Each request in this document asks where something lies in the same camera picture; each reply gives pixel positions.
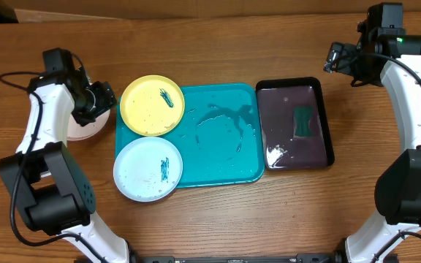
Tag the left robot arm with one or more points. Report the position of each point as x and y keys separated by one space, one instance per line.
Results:
x=51 y=198

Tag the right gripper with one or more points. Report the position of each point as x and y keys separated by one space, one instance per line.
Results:
x=341 y=52

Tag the light blue plate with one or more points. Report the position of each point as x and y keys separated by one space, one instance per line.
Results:
x=148 y=169

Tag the black plastic tray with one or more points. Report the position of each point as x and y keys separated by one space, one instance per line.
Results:
x=282 y=150

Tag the white plate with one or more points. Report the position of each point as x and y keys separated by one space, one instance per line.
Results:
x=77 y=132

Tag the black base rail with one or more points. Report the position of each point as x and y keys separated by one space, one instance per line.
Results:
x=300 y=258

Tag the yellow-rimmed plate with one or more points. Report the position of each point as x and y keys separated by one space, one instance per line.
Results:
x=152 y=105

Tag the green scrubbing sponge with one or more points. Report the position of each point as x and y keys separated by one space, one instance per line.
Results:
x=302 y=116

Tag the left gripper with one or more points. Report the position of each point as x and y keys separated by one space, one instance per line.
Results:
x=107 y=99

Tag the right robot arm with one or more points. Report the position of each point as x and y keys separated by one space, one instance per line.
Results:
x=386 y=56

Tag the cardboard backdrop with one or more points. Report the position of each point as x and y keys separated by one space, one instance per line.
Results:
x=148 y=9

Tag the teal plastic tray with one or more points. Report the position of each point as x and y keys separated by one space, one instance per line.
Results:
x=219 y=136

